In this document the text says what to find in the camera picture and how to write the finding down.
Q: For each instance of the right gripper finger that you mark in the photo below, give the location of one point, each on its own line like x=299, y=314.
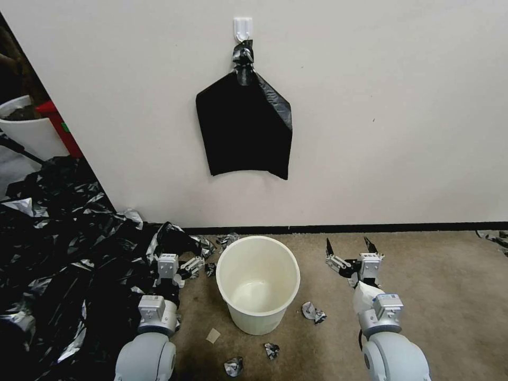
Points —
x=373, y=247
x=335, y=262

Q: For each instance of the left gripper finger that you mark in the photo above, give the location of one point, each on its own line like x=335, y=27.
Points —
x=192, y=266

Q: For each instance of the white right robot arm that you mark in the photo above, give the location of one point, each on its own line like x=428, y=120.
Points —
x=393, y=353

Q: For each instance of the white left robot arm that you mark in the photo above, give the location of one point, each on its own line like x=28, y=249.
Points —
x=147, y=353

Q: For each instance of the white plastic trash bin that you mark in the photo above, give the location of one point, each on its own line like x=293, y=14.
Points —
x=258, y=317

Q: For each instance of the pile of black trash bags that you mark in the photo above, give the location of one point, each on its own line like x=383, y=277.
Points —
x=59, y=254

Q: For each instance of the black hanging trash bag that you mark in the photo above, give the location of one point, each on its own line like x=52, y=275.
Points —
x=242, y=127

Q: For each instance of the black baseboard strip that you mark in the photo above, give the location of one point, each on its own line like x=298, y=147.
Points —
x=357, y=228

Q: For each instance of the red box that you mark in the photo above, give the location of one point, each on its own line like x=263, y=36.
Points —
x=65, y=137

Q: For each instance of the black thin pole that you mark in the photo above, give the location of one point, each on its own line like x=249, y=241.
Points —
x=24, y=151

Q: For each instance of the dark brown plant trunk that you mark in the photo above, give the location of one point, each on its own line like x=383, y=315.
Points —
x=20, y=67

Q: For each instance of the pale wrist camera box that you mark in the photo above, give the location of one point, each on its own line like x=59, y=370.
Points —
x=370, y=265
x=167, y=265

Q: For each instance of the white adhesive wall hook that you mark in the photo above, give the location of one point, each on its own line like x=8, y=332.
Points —
x=242, y=24

